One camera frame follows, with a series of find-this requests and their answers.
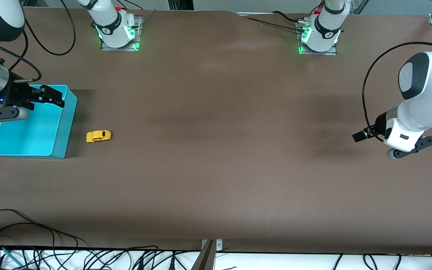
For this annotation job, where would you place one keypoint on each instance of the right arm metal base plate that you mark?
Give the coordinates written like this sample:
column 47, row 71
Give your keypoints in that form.
column 138, row 30

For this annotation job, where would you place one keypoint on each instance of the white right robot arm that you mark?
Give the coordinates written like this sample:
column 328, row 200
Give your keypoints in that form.
column 109, row 22

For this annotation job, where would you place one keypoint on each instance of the silver metal bracket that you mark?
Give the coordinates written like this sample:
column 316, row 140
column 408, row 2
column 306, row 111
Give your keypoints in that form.
column 219, row 245

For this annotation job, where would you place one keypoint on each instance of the yellow beetle toy car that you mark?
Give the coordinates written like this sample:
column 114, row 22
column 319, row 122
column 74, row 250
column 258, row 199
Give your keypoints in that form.
column 98, row 137

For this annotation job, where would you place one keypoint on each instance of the white lower shelf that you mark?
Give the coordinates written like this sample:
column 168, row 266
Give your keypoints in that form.
column 276, row 262

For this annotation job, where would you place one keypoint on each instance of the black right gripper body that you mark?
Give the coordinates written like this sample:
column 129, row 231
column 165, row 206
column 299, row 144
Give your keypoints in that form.
column 14, row 93

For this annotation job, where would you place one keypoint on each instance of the dark metal bar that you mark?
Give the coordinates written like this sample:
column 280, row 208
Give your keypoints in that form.
column 204, row 260

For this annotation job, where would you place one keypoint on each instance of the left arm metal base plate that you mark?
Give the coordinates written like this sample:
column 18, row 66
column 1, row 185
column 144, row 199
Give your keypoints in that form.
column 330, row 52

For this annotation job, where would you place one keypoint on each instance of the black power plug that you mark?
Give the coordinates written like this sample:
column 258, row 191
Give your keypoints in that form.
column 173, row 262
column 140, row 263

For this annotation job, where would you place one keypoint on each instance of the teal plastic storage bin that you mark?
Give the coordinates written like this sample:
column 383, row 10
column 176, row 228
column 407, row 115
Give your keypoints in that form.
column 28, row 135

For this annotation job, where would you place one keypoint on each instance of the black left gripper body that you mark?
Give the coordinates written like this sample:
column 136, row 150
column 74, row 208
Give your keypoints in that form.
column 379, row 124

